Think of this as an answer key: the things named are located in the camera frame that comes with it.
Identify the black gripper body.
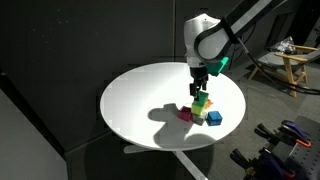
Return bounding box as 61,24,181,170
190,66,208,87

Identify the dark green toy block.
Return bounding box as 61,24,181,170
194,91,209,107

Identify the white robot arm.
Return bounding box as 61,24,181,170
184,0,286,100

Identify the orange toy block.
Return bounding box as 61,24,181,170
204,99,213,109

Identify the lime green toy block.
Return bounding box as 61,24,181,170
191,103,204,115

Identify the magenta toy block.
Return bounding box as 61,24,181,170
178,106,192,122

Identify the grey toy block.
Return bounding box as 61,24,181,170
192,113,207,126

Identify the blue toy block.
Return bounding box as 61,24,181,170
206,111,222,126

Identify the round white table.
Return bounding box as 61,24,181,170
100,62,246,151

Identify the white table base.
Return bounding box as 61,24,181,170
123,145,209,180

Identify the wooden chair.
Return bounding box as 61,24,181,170
249,37,320,98

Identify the purple black clamp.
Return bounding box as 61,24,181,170
230,148,296,180

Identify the purple clamp with orange tip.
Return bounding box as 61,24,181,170
281,120,311,147

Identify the perforated metal board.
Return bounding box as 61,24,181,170
286,116,320,180

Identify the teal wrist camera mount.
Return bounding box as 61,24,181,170
206,57,229,76

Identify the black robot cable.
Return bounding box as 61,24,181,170
233,29,320,96

